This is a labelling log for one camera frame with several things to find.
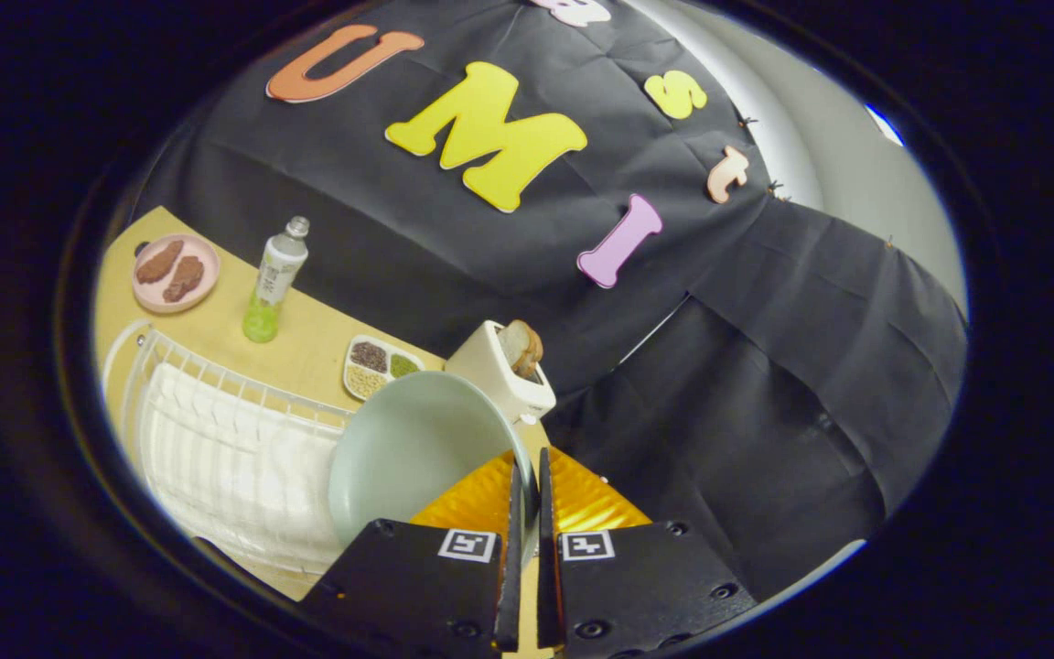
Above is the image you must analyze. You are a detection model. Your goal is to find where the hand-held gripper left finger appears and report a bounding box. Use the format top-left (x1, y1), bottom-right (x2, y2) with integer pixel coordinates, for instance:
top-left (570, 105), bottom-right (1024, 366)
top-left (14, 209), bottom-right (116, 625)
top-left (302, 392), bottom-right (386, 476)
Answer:
top-left (296, 448), bottom-right (525, 659)

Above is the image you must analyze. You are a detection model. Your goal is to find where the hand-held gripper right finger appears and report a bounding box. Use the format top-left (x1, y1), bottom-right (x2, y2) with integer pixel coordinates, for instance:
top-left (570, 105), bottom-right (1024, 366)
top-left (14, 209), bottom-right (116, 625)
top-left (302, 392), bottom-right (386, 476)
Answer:
top-left (536, 446), bottom-right (758, 659)

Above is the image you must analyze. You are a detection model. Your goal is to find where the pale green plate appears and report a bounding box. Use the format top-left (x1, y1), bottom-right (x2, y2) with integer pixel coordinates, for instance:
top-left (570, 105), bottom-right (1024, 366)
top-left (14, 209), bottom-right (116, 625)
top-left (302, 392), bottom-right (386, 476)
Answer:
top-left (328, 370), bottom-right (537, 550)

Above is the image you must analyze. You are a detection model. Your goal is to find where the white wire dish rack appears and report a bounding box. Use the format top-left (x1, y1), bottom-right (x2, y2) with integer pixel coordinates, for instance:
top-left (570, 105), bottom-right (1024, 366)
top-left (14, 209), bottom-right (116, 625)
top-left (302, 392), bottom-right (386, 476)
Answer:
top-left (102, 320), bottom-right (354, 578)

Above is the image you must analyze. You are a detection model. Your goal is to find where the small pink plate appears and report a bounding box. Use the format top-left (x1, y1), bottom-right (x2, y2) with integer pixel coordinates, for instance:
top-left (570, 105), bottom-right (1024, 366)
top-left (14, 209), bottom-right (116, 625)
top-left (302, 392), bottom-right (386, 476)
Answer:
top-left (132, 233), bottom-right (220, 314)

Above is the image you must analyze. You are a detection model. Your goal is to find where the white divided tray of grains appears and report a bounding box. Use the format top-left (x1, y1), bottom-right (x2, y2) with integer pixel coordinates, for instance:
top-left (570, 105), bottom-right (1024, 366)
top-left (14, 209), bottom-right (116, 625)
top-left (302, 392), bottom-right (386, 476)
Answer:
top-left (342, 335), bottom-right (425, 402)

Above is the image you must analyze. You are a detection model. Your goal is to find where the white toaster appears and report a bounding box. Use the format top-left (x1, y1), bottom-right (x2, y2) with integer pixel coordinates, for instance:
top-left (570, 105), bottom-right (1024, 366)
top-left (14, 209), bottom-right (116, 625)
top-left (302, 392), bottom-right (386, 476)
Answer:
top-left (443, 319), bottom-right (557, 427)

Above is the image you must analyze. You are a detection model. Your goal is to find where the black backdrop cloth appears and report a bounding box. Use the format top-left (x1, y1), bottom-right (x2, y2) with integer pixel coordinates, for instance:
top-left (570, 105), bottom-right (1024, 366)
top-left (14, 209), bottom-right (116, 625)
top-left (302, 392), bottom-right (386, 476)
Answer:
top-left (129, 0), bottom-right (969, 605)

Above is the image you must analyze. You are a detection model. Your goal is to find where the brown bread slice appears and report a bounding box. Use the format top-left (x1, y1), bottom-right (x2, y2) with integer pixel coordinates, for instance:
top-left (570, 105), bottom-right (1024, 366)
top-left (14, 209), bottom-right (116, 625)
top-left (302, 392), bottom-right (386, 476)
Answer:
top-left (497, 319), bottom-right (544, 381)

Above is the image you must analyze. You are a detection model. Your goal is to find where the clear bottle with green drink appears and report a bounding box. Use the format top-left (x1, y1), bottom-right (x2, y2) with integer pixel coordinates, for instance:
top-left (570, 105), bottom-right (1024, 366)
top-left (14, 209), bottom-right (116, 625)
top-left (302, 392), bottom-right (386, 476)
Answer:
top-left (242, 216), bottom-right (311, 344)

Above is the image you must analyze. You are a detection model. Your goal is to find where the brown meat piece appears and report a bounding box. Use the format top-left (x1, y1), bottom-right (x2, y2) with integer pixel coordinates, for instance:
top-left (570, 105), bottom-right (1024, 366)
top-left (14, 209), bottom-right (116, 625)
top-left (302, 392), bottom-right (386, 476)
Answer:
top-left (162, 255), bottom-right (206, 304)
top-left (135, 240), bottom-right (186, 285)

